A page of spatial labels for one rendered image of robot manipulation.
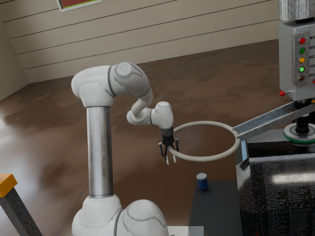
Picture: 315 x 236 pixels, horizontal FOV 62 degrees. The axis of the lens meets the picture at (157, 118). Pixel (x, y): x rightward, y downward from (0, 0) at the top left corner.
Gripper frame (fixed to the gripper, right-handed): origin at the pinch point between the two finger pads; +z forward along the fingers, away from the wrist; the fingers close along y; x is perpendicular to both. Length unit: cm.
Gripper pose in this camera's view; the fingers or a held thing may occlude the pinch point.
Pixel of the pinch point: (170, 158)
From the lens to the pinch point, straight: 179.2
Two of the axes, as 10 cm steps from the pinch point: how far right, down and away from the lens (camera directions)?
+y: 9.6, -2.3, 1.6
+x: -2.4, -4.1, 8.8
